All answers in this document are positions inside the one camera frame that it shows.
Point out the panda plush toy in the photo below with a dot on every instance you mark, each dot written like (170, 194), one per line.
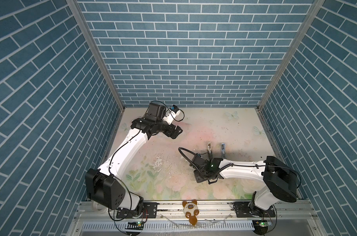
(191, 211)

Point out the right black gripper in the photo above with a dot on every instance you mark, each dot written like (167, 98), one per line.
(197, 179)

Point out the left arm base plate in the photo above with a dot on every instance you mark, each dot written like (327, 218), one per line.
(148, 209)

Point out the beige mini stapler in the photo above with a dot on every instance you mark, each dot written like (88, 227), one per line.
(209, 150)

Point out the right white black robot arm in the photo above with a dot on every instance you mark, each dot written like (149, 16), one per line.
(279, 181)

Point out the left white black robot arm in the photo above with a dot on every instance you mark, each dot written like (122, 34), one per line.
(104, 184)

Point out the blue mini stapler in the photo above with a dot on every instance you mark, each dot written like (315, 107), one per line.
(223, 156)

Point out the aluminium front rail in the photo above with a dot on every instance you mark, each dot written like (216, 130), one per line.
(217, 210)

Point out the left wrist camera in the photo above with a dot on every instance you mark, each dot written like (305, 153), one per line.
(171, 114)

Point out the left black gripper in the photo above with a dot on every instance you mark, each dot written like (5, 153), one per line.
(175, 132)

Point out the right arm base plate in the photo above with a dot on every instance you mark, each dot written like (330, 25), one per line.
(248, 209)

